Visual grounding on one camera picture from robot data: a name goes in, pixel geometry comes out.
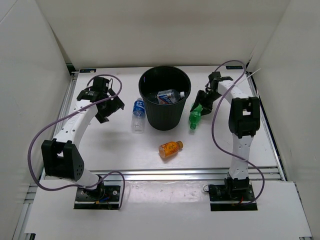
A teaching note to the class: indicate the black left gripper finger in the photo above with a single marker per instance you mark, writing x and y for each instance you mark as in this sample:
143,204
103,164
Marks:
115,103
103,116

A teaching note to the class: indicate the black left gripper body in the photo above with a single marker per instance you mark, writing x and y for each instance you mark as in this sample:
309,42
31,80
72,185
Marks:
107,106

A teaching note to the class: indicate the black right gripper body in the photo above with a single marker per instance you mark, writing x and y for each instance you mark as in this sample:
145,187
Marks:
210,97

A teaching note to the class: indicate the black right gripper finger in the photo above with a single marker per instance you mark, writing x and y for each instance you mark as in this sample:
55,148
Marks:
206,110
198,100

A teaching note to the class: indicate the green plastic bottle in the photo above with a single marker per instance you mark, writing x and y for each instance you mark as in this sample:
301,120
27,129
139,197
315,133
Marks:
195,117

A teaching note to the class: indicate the clear bottle blue label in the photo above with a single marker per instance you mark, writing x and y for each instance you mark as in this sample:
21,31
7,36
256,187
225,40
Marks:
138,116

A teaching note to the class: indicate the clear bottle white orange label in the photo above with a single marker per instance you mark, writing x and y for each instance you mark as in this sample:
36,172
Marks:
171,96

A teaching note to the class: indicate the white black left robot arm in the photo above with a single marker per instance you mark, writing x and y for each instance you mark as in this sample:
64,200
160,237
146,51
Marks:
61,157

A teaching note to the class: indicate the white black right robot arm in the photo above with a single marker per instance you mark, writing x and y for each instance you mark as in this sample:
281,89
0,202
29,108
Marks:
243,123

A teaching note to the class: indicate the black ribbed plastic bin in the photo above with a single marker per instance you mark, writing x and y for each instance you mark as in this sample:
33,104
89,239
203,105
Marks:
164,117

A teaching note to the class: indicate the orange juice bottle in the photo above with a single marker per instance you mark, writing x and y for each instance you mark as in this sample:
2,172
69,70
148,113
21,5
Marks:
170,148

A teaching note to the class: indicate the white cable tie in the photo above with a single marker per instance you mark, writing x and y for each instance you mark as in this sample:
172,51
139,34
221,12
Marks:
247,77

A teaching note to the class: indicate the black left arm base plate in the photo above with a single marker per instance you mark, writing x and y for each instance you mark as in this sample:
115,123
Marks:
107,197

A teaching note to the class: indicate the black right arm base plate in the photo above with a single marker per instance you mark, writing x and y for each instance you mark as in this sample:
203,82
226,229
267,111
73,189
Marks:
223,201

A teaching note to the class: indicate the aluminium table frame rail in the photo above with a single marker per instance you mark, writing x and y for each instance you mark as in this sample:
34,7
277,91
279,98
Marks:
164,198

